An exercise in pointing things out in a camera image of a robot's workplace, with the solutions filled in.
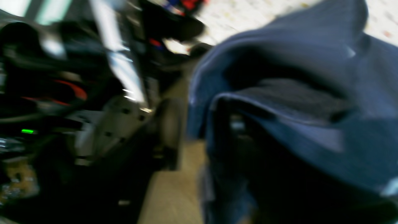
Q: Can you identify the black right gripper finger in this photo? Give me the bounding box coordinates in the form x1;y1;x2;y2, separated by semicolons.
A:
62;98;184;224

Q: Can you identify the blue T-shirt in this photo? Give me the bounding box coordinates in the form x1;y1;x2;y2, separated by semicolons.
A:
187;0;398;224

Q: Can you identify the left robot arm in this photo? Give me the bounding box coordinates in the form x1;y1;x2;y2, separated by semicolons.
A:
1;0;206;205

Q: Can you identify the terrazzo pattern table cloth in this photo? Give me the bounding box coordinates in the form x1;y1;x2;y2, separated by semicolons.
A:
165;0;398;55

